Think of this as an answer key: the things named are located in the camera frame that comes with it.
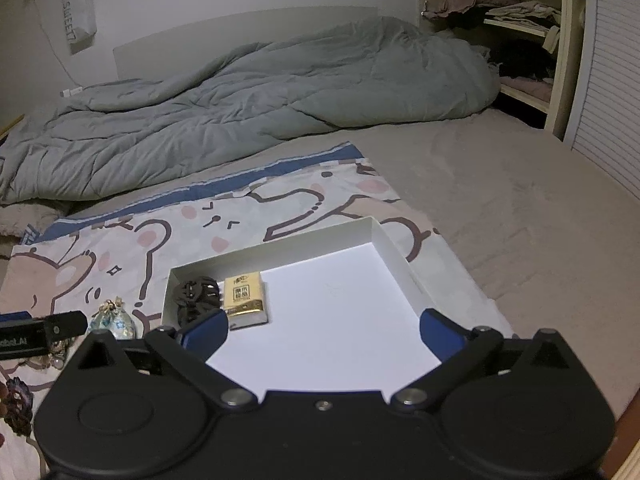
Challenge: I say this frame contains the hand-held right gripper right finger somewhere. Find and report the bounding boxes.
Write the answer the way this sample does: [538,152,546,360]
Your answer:
[391,309,576,411]

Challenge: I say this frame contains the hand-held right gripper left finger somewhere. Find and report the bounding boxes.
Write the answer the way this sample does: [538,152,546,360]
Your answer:
[75,308,257,409]

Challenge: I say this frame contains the small brocade pouch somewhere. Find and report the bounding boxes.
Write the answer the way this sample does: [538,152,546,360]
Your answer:
[86,297,137,339]

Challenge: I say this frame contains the dark purple knitted ornament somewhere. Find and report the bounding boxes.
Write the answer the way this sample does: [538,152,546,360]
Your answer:
[0,376,35,435]

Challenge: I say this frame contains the white cardboard box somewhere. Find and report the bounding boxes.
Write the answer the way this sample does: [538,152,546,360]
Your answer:
[161,216,435,396]

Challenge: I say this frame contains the dark crochet flower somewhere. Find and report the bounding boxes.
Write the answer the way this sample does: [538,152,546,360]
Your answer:
[172,276,222,327]

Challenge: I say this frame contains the gold foil packet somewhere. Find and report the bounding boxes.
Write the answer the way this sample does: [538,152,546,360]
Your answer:
[222,273,269,331]

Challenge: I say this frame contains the cartoon bear printed blanket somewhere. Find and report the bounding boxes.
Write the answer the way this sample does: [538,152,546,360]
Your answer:
[0,142,516,480]

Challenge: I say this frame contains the beige bed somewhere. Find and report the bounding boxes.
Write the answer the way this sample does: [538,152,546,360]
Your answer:
[0,105,640,421]

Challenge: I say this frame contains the wooden bedside shelf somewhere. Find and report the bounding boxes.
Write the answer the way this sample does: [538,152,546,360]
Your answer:
[0,114,26,138]

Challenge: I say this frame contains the grey duvet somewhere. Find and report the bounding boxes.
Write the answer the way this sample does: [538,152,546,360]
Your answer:
[0,16,501,205]

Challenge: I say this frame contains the pink folded cloth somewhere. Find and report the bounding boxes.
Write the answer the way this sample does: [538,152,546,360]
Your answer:
[499,76,554,102]

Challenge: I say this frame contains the cream shelf unit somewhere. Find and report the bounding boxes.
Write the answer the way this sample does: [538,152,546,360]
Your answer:
[416,0,573,137]

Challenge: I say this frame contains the dark clothes pile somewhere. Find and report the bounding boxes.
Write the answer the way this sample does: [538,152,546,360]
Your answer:
[492,39,557,82]

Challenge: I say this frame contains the white headboard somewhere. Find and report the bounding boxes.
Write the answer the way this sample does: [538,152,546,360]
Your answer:
[113,6,380,81]

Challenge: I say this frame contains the white louvered door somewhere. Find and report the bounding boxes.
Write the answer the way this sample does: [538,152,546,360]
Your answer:
[564,0,640,202]

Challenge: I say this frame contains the white paper bag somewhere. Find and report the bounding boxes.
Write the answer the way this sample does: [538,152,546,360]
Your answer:
[61,0,97,55]

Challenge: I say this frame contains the beige folded clothes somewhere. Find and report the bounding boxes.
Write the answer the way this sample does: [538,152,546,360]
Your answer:
[484,2,565,28]

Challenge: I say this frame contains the pink crumpled cloth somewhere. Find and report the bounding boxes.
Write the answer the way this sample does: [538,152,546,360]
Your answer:
[431,0,522,19]

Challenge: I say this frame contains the pearl bead string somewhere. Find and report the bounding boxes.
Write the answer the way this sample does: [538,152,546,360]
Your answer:
[46,339,73,370]

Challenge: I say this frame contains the white charger cable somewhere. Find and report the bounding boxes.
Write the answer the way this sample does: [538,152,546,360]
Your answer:
[22,0,84,97]

